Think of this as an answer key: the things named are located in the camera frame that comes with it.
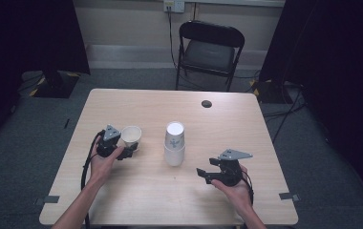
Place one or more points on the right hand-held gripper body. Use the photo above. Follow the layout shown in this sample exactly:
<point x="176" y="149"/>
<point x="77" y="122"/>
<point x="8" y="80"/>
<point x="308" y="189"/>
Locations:
<point x="230" y="171"/>

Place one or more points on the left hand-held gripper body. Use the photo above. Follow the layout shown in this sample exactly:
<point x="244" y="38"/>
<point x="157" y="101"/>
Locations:
<point x="108" y="143"/>

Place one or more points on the white printed paper cup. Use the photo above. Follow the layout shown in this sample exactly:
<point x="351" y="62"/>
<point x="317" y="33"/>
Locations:
<point x="174" y="135"/>

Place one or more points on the person's right hand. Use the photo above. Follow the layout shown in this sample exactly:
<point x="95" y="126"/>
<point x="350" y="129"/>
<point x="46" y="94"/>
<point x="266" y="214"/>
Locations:
<point x="237" y="194"/>

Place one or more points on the person's left hand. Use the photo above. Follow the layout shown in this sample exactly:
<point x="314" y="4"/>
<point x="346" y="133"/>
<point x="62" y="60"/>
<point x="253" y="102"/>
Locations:
<point x="101" y="168"/>

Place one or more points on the grey tape strip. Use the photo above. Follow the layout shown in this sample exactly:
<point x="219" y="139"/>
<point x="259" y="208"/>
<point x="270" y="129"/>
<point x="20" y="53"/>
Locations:
<point x="50" y="199"/>
<point x="288" y="196"/>

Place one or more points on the black round table grommet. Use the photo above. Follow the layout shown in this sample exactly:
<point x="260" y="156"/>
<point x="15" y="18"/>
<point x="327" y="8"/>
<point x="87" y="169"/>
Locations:
<point x="206" y="103"/>

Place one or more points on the black stand base yellow tape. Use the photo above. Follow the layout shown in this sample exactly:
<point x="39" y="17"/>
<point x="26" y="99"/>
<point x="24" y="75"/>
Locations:
<point x="270" y="92"/>
<point x="53" y="86"/>

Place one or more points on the black folding chair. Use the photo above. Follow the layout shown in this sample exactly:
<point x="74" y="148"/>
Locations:
<point x="208" y="54"/>

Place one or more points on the dark curtain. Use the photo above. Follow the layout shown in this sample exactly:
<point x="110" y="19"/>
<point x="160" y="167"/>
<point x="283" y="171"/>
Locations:
<point x="338" y="79"/>
<point x="17" y="47"/>

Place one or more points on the white wall socket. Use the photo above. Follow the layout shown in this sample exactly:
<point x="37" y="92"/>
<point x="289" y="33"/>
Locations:
<point x="174" y="5"/>

